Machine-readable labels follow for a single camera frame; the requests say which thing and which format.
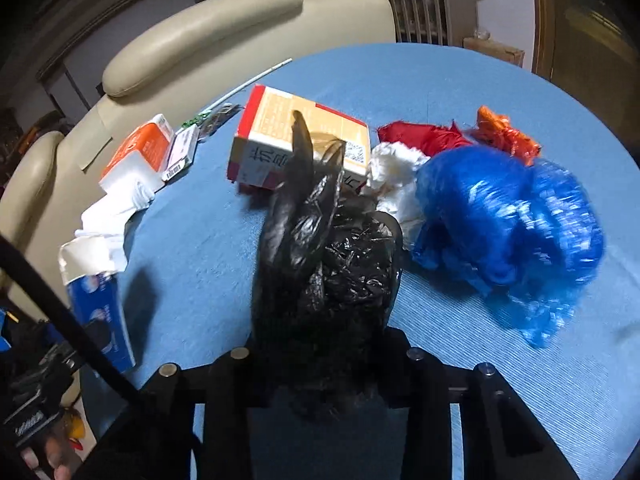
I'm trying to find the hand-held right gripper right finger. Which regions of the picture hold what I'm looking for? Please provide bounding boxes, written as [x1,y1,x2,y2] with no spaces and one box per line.
[385,327,581,480]

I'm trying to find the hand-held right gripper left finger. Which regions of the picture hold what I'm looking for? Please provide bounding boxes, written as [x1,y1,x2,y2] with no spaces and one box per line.
[75,347,267,480]

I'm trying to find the black plastic bag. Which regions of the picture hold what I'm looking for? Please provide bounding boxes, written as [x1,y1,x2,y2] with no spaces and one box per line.
[250,110,406,423]

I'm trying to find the red plastic bag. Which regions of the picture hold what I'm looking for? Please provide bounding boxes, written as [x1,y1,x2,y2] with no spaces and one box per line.
[376,120,473,158]

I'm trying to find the orange plastic bag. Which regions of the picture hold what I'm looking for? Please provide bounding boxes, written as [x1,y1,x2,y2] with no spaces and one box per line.
[470,105,542,167]

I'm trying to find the person's left hand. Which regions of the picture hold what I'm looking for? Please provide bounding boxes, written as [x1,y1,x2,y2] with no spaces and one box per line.
[20,432,86,480]

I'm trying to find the blue and white torn carton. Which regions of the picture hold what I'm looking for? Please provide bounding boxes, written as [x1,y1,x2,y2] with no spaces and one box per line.
[57,237,137,373]

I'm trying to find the blue tablecloth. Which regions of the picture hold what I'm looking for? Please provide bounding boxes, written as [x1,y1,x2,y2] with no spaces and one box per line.
[80,42,640,480]

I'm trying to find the white tissue paper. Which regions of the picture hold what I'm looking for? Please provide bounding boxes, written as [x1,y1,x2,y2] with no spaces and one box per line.
[75,182,156,261]

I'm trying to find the blue plastic bag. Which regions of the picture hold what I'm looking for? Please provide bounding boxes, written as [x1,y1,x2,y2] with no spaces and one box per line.
[410,146,607,350]

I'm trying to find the white plastic bag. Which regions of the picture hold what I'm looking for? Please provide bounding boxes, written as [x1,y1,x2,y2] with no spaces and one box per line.
[367,142,431,251]

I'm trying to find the small white labelled box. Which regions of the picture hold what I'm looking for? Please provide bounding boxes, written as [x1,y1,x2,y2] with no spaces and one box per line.
[161,124,201,183]

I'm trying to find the orange tissue pack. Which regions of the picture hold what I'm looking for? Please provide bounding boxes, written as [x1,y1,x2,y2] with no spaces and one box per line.
[98,114,176,196]

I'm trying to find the dark packet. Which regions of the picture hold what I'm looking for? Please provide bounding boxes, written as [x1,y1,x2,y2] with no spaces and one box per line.
[200,104,243,136]

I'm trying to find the orange and white cardboard box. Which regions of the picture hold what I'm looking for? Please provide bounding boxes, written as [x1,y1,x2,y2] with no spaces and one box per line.
[226,84,372,196]

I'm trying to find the white stick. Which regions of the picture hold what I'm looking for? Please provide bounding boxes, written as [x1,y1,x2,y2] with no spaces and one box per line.
[202,58,293,113]

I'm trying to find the brown cardboard box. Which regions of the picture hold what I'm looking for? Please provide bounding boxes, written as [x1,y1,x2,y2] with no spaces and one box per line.
[462,35,526,68]

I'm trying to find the beige leather sofa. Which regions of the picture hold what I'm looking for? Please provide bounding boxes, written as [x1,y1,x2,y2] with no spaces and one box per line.
[0,0,396,411]

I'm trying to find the wooden slatted cabinet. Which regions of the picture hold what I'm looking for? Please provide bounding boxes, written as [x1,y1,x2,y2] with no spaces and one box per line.
[330,0,488,48]

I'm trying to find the wooden door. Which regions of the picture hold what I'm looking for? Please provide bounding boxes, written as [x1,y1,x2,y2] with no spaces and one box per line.
[530,0,640,161]

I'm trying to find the black cable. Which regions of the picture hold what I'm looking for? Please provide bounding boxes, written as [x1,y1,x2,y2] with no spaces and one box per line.
[0,235,142,403]

